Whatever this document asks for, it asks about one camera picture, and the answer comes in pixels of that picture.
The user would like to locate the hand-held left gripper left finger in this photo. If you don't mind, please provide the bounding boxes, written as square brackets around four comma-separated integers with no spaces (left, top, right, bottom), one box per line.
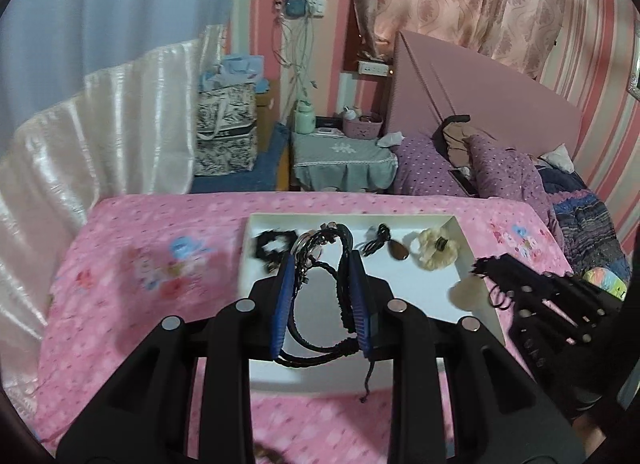
[55,251,296,464]

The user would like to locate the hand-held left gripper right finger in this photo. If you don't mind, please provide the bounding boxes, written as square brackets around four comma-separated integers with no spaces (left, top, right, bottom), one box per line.
[347,250,586,464]

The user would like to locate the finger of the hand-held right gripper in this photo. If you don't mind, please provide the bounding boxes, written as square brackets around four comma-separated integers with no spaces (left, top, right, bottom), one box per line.
[509,303,587,381]
[470,254,576,305]

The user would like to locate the pale jade pendant necklace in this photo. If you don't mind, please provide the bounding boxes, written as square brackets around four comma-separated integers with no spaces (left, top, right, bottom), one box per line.
[450,256,513,312]

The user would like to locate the black braided cord bracelet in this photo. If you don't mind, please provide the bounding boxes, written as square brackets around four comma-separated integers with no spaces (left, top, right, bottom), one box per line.
[272,223,376,405]

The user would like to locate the black scrunchie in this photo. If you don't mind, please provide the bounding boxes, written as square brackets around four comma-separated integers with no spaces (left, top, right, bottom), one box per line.
[255,230,299,275]

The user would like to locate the brown teardrop pendant necklace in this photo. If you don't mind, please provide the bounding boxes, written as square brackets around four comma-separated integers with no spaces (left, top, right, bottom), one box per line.
[360,224,411,262]

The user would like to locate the white shallow box tray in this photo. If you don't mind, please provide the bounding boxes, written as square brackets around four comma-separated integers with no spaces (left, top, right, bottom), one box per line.
[240,213,506,397]

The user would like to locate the cream scrunchie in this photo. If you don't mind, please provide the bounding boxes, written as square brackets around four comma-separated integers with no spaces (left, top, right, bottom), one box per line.
[415,228,461,272]

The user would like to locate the colourful cartoon blanket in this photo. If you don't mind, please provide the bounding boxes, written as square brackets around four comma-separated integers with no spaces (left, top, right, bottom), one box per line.
[582,264,631,300]

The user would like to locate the dark striped blanket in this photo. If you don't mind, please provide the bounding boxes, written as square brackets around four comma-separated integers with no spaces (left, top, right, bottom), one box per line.
[537,164,633,275]

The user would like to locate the purple dotted quilt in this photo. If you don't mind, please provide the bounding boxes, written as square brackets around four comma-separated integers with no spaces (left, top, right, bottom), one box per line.
[465,134,566,255]

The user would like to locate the black smartphone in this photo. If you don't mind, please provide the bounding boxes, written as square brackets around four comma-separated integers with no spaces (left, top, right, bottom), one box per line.
[448,169,476,195]

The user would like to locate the white pillow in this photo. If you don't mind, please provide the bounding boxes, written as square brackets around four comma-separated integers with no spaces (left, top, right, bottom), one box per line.
[539,144,573,172]

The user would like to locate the pink floral bedsheet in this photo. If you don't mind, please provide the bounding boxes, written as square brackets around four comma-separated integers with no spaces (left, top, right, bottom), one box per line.
[35,191,571,464]

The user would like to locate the nightstand with grey cloth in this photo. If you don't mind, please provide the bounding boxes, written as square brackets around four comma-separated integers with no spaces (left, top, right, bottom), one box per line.
[291,130,398,191]

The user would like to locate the purple dotted pillow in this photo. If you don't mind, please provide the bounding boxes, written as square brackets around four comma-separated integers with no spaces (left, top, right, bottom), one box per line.
[390,133,471,197]

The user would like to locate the black and brown bag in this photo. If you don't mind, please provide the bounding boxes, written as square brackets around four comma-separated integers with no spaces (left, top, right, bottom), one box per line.
[432,115,476,167]

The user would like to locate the black white patterned bag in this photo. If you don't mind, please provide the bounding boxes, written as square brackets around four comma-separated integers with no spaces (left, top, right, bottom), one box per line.
[194,84,260,177]

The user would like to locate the pink plastic basket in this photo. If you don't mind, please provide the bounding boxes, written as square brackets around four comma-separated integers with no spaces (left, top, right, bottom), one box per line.
[342,114,385,139]

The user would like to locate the pink headboard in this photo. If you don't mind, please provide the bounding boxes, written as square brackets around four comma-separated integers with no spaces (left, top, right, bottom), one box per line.
[384,30,586,165]

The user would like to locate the green thermos bottle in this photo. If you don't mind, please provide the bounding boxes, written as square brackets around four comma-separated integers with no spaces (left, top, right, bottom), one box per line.
[294,100,317,134]

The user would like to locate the brown cardboard box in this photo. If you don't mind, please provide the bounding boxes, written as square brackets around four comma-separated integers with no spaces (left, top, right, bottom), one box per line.
[255,79,275,125]

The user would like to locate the light blue paper bag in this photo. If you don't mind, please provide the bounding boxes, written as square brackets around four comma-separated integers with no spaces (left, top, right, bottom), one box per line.
[200,55,266,90]

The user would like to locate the white satin curtain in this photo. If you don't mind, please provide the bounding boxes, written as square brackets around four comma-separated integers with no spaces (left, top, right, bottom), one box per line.
[0,24,231,435]

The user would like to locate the hanging white cables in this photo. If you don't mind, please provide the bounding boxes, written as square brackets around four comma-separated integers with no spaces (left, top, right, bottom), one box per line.
[272,19,318,110]

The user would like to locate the wall socket with blue charger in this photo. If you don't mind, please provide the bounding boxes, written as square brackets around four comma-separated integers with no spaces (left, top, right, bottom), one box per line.
[274,0,326,20]

